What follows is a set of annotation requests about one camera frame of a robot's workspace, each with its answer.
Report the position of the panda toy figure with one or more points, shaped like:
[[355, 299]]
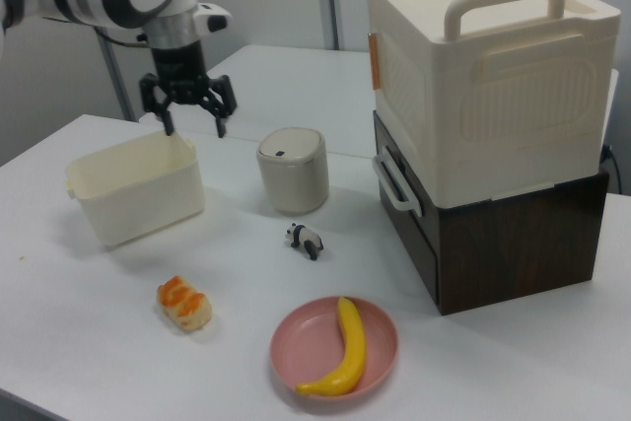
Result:
[[304, 240]]

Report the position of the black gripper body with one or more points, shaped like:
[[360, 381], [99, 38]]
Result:
[[178, 66]]

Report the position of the yellow toy banana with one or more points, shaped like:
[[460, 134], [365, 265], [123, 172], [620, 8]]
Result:
[[348, 345]]

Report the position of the shrimp sushi toy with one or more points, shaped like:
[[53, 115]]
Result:
[[185, 303]]

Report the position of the cream small lidded trash can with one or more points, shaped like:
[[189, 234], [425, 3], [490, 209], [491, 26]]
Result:
[[294, 172]]

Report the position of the cream plastic box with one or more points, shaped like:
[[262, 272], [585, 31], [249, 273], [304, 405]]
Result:
[[138, 184]]

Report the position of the dark wooden drawer cabinet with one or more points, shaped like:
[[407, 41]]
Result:
[[498, 243]]

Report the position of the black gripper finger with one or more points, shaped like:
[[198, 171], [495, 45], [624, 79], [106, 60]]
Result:
[[217, 105], [157, 103]]

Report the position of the pink plastic plate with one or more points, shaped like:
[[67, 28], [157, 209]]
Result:
[[315, 337]]

